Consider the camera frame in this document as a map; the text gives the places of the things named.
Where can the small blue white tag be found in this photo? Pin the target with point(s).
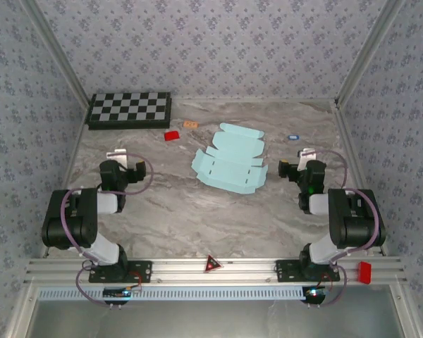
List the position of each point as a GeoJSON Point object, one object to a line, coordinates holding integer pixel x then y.
{"type": "Point", "coordinates": [294, 137]}

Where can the light blue paper box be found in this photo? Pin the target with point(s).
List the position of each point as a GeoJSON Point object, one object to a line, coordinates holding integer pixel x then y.
{"type": "Point", "coordinates": [229, 165]}

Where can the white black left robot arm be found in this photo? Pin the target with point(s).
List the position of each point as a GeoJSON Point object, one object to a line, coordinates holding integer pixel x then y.
{"type": "Point", "coordinates": [70, 225]}

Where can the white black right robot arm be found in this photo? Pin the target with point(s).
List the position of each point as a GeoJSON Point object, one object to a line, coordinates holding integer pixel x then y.
{"type": "Point", "coordinates": [356, 225]}

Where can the small red block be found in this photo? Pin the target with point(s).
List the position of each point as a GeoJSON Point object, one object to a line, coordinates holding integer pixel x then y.
{"type": "Point", "coordinates": [172, 136]}

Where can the black grey chessboard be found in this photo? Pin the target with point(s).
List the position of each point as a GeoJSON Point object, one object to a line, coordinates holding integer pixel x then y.
{"type": "Point", "coordinates": [128, 111]}

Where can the small orange tag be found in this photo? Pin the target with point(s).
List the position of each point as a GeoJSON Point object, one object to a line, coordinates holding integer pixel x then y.
{"type": "Point", "coordinates": [190, 124]}

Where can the red black triangle sign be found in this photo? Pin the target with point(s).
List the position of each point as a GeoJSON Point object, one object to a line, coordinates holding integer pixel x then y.
{"type": "Point", "coordinates": [211, 265]}

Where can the left circuit board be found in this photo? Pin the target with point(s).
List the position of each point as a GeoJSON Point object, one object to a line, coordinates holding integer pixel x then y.
{"type": "Point", "coordinates": [116, 292]}

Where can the circuit board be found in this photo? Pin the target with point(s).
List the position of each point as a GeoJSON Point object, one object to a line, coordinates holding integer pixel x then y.
{"type": "Point", "coordinates": [315, 294]}
{"type": "Point", "coordinates": [116, 292]}

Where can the right circuit board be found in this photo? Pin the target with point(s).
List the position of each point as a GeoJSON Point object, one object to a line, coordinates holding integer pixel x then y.
{"type": "Point", "coordinates": [315, 294]}

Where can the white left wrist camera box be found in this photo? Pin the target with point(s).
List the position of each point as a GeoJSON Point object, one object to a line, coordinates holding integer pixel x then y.
{"type": "Point", "coordinates": [116, 154]}

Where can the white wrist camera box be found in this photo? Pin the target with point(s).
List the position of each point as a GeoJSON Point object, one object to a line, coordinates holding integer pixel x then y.
{"type": "Point", "coordinates": [116, 154]}
{"type": "Point", "coordinates": [308, 154]}

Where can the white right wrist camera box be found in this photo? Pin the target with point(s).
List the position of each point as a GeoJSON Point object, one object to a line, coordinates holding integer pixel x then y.
{"type": "Point", "coordinates": [308, 154]}

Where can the aluminium side rail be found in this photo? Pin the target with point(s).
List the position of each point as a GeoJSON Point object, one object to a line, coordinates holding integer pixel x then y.
{"type": "Point", "coordinates": [68, 169]}
{"type": "Point", "coordinates": [356, 155]}

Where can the aluminium back rail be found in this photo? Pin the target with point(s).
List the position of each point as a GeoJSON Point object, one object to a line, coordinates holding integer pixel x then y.
{"type": "Point", "coordinates": [250, 100]}

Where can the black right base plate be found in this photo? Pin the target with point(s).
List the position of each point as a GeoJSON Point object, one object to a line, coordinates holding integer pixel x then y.
{"type": "Point", "coordinates": [285, 271]}

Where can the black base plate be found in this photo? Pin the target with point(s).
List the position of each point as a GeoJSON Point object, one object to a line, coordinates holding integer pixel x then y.
{"type": "Point", "coordinates": [144, 271]}
{"type": "Point", "coordinates": [285, 271]}

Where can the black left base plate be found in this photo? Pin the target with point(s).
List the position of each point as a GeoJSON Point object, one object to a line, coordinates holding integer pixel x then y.
{"type": "Point", "coordinates": [144, 271]}

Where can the aluminium mounting rail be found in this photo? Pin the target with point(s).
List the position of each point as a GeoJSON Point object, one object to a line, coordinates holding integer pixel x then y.
{"type": "Point", "coordinates": [183, 271]}

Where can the red block on rail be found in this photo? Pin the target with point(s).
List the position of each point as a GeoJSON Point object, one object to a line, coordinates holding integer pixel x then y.
{"type": "Point", "coordinates": [365, 272]}

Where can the aluminium frame post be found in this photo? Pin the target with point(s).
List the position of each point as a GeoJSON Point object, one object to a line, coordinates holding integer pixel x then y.
{"type": "Point", "coordinates": [367, 53]}
{"type": "Point", "coordinates": [58, 53]}

